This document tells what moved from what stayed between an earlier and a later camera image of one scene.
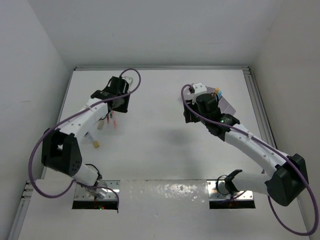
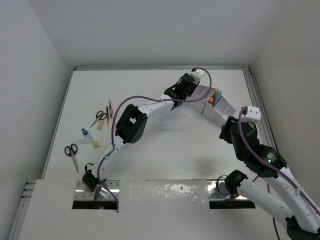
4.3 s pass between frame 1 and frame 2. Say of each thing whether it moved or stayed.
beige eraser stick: stayed
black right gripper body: moved
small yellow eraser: stayed
